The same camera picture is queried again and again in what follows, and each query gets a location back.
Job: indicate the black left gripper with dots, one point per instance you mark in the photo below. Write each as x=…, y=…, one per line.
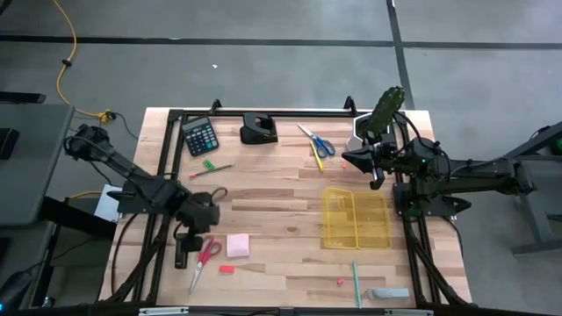
x=202, y=215

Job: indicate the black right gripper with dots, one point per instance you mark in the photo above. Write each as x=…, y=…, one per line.
x=386, y=158

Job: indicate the yellow pencil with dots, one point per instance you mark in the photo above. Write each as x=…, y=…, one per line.
x=317, y=158

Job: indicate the pink sticky note pad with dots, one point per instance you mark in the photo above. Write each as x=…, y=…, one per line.
x=237, y=246

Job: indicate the red rectangular eraser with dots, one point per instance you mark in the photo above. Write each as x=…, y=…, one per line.
x=227, y=269

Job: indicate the yellow transparent pencil case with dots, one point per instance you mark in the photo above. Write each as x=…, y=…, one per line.
x=373, y=228

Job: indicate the teal pencil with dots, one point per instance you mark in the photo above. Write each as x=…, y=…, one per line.
x=356, y=285

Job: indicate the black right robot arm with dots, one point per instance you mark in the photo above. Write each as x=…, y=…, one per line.
x=483, y=175

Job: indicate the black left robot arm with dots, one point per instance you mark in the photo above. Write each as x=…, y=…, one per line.
x=131, y=175

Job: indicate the white hexagonal plant pot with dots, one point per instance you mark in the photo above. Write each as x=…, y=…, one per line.
x=353, y=140

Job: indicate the black stapler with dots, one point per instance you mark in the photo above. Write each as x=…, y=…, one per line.
x=180, y=261

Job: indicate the green cactus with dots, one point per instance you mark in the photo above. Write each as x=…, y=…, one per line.
x=386, y=107

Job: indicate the black calculator with teal keys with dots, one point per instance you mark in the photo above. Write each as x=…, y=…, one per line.
x=199, y=137

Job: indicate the white paper sheet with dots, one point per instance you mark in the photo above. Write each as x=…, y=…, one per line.
x=105, y=206

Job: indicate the grey side desk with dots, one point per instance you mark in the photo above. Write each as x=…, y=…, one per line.
x=30, y=167

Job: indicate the grey metal stand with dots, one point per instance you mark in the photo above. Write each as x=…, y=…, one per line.
x=533, y=219

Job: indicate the green object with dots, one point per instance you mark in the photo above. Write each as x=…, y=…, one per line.
x=558, y=146

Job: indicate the black rounded device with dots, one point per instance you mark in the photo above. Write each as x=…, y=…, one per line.
x=13, y=289

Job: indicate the black device on desk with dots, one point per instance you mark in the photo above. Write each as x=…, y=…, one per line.
x=8, y=144

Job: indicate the black flat bar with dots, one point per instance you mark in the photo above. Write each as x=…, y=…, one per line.
x=22, y=97

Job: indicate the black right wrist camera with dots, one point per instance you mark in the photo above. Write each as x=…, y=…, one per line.
x=378, y=180

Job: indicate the black aluminium table frame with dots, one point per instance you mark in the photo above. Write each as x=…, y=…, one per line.
x=290, y=113

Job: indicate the silver metal bracket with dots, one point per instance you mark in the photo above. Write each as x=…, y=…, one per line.
x=163, y=311

